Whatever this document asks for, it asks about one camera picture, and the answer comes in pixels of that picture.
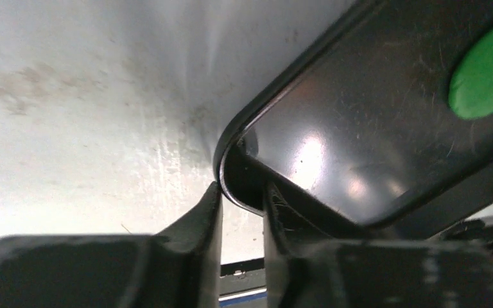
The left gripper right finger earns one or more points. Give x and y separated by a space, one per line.
306 267

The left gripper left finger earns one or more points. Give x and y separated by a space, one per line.
177 267

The black plastic tray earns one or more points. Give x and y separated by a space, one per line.
358 128

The green dough piece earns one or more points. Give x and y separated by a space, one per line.
471 85

